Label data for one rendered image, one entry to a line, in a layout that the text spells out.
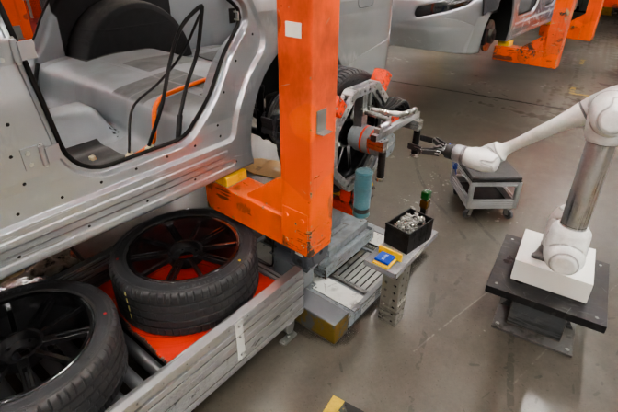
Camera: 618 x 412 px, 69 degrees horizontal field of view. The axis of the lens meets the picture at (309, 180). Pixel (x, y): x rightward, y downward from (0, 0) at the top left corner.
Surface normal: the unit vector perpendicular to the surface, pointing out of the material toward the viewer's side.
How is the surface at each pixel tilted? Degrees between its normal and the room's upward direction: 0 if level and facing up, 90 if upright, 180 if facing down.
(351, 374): 0
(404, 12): 86
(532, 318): 90
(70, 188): 91
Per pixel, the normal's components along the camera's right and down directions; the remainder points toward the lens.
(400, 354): 0.00, -0.88
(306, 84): -0.63, 0.36
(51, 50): 0.78, 0.30
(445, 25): -0.08, 0.48
